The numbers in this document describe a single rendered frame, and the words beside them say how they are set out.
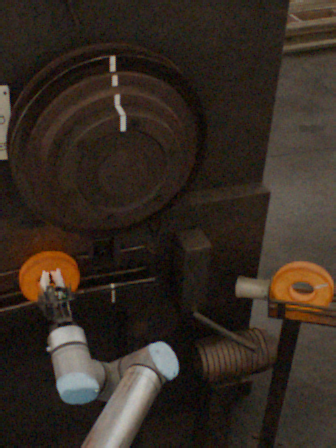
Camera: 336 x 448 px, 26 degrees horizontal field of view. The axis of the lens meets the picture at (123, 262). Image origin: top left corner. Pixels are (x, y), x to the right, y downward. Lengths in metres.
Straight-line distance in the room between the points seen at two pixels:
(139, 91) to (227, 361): 0.82
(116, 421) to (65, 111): 0.66
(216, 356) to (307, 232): 1.52
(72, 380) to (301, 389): 1.22
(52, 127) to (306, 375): 1.53
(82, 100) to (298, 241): 1.96
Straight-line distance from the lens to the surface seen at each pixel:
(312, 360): 2.81
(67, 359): 1.69
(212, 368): 2.02
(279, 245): 3.32
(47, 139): 1.60
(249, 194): 2.02
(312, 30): 5.33
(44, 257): 1.85
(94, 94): 1.58
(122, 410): 1.54
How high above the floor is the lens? 1.96
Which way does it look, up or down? 39 degrees down
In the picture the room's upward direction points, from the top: 1 degrees clockwise
